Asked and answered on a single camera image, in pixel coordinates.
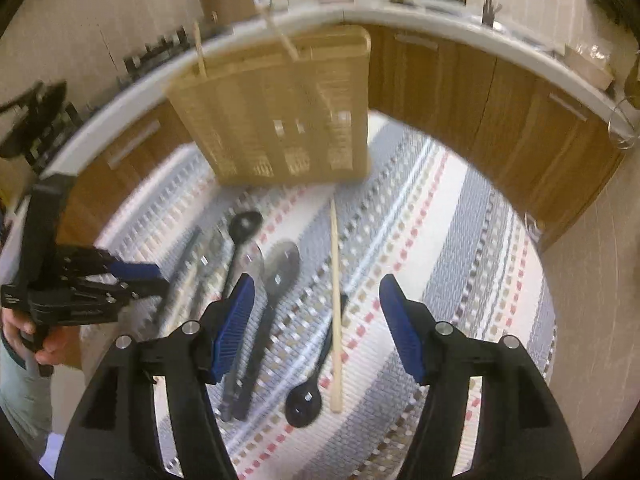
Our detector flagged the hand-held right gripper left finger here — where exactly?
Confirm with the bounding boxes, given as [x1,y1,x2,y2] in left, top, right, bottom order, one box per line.
[55,274,256,480]

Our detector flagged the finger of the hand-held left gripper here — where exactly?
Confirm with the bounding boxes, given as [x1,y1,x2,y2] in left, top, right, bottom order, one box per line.
[65,281,170,306]
[65,252,163,281]

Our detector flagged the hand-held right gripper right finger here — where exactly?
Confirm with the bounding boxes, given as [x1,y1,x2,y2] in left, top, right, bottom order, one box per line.
[379,275,583,480]

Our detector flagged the large black serving spoon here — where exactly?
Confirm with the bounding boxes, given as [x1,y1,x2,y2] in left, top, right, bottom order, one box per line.
[231,241,302,422]

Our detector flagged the small black plastic spoon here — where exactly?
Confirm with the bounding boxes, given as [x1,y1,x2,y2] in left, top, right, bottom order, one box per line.
[221,210,264,298]

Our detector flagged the black plastic ladle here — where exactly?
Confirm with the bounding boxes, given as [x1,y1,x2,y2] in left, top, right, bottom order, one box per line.
[284,292,350,428]

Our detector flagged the yellow plastic utensil basket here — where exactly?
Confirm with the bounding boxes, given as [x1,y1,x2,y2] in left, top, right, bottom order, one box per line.
[166,24,372,186]

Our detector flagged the person's left hand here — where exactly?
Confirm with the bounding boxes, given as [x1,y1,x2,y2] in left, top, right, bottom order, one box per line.
[2,307,81,366]

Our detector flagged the striped woven mat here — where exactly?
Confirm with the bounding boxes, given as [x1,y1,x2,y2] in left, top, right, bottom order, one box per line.
[80,110,558,480]

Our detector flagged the black frying pan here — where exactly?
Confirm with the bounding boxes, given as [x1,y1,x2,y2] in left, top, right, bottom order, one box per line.
[0,81,69,159]

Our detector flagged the black gas stove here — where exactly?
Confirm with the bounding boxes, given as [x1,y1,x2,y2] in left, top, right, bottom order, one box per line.
[22,24,203,171]

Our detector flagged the wooden base cabinets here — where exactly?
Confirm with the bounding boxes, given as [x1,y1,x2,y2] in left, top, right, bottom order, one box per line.
[56,24,626,256]

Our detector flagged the beige bowl with bag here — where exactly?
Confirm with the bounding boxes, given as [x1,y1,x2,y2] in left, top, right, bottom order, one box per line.
[564,42,617,92]

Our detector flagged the metal wire strainer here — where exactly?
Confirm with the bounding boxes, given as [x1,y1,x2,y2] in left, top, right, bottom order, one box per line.
[606,94,640,152]

